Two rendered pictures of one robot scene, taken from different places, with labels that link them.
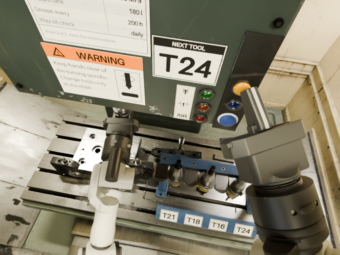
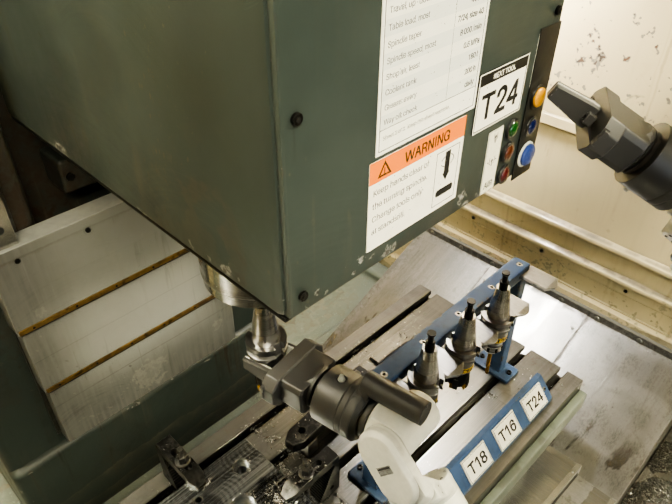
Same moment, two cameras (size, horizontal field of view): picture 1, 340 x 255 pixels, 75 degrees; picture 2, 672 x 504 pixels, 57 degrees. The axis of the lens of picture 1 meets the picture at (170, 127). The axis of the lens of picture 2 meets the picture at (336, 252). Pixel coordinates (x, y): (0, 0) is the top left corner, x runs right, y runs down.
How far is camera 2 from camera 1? 0.63 m
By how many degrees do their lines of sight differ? 38
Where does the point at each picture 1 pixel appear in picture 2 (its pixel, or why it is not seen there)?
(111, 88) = (426, 193)
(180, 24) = (501, 48)
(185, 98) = (494, 149)
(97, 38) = (433, 113)
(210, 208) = (466, 429)
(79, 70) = (399, 186)
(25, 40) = (351, 174)
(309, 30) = not seen: hidden behind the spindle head
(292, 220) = not seen: outside the picture
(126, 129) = (318, 359)
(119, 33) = (454, 91)
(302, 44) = not seen: hidden behind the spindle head
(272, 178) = (647, 136)
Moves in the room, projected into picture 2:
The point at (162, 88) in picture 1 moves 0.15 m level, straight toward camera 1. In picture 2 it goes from (475, 151) to (605, 191)
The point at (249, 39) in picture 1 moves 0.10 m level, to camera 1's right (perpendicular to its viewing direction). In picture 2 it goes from (543, 36) to (578, 16)
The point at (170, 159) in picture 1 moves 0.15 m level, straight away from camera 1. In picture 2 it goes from (390, 367) to (326, 327)
